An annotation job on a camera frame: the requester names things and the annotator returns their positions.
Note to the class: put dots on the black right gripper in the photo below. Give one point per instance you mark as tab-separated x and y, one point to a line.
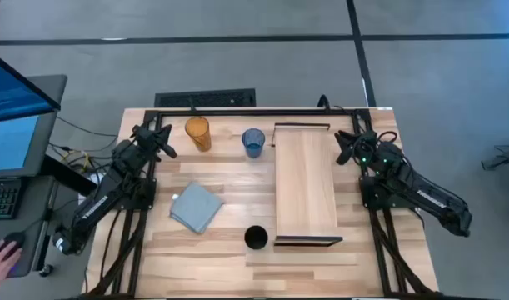
365	146

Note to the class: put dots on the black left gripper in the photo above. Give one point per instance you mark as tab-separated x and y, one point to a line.
148	139

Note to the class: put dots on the tall amber faceted plastic cup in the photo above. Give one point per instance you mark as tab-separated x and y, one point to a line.
198	132

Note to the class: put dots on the blue translucent plastic cup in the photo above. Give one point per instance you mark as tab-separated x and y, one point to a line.
253	142

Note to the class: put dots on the black cup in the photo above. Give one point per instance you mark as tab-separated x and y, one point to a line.
256	237

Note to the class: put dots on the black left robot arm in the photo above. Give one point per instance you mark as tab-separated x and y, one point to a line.
108	191

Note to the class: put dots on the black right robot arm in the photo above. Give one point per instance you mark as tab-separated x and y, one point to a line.
420	191

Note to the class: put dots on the wooden shelf with black legs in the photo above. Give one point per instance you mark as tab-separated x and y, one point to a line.
306	183

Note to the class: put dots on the black floor vent grille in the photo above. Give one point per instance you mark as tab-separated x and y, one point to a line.
204	98

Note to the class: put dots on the grey folded cloth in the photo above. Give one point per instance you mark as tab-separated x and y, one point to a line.
196	207

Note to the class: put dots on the grey framed monitor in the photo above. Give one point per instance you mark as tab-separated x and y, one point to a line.
12	146

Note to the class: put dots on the grey desk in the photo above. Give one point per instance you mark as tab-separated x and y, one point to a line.
33	221

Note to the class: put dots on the black framed tilted monitor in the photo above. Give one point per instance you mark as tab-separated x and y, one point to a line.
12	91

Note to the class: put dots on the black keyboard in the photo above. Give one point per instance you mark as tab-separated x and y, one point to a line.
2	199

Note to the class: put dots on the black caster wheel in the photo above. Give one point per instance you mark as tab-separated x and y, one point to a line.
46	270

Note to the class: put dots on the black computer mouse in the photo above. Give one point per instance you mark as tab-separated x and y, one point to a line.
16	238

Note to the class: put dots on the person's hand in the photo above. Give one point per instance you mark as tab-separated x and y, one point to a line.
0	264

